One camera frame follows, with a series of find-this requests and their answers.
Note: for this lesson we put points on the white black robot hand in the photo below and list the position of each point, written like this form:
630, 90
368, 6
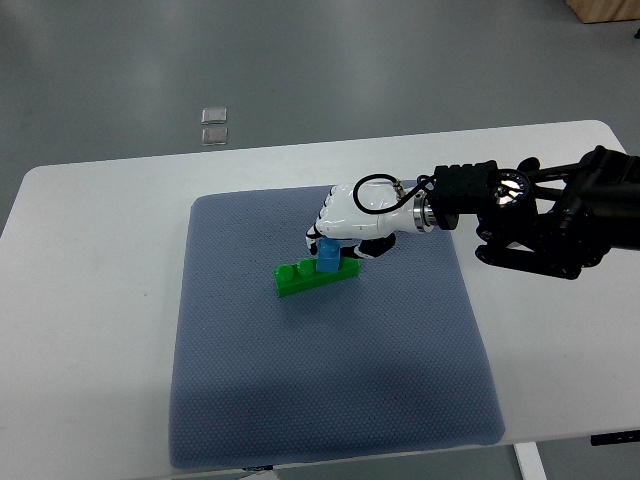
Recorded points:
341, 219

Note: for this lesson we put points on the small blue block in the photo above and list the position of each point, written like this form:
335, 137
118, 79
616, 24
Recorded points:
328, 255

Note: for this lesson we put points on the long green block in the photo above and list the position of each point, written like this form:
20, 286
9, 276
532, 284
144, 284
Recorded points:
302, 276

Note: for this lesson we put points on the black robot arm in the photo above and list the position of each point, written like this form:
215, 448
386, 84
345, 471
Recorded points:
553, 221

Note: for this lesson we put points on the blue-grey fabric mat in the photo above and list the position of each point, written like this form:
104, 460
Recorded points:
389, 361

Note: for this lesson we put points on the upper metal floor plate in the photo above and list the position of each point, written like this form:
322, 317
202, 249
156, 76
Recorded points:
214, 115

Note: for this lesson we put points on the white table leg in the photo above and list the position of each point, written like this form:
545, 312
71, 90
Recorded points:
529, 461

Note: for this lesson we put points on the wooden box corner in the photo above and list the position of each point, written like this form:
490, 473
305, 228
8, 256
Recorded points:
602, 11

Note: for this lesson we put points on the black table control box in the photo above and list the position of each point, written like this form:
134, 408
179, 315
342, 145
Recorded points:
615, 438

